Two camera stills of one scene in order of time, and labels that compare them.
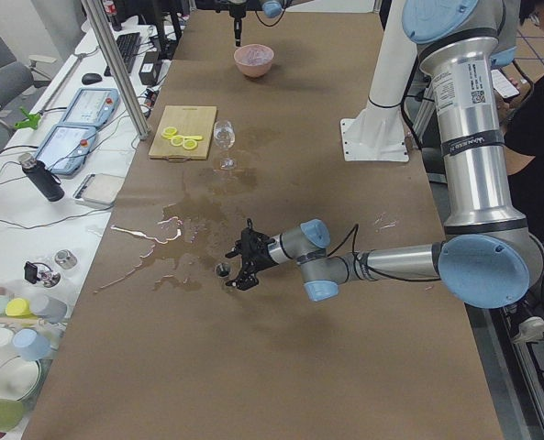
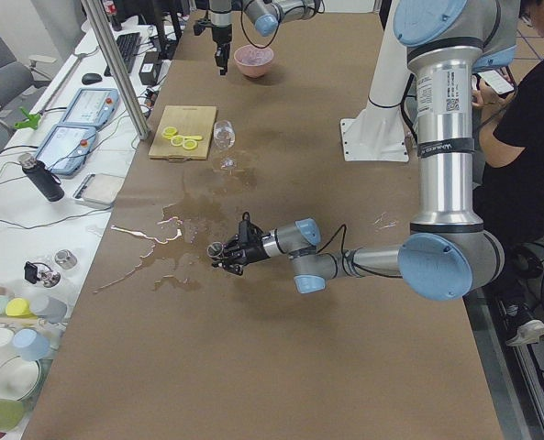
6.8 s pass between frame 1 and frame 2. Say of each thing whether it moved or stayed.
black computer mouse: stayed
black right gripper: moved
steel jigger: moved
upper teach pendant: stayed
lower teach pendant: stayed
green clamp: stayed
